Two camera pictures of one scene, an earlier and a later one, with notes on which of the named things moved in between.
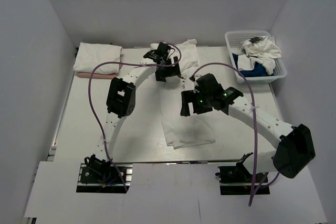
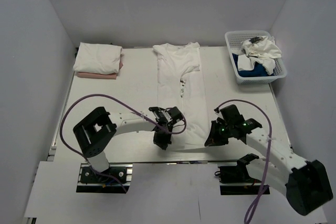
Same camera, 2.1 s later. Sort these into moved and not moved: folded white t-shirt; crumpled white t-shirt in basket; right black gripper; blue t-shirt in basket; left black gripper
Moved: left black gripper; right black gripper
Not moved: blue t-shirt in basket; crumpled white t-shirt in basket; folded white t-shirt
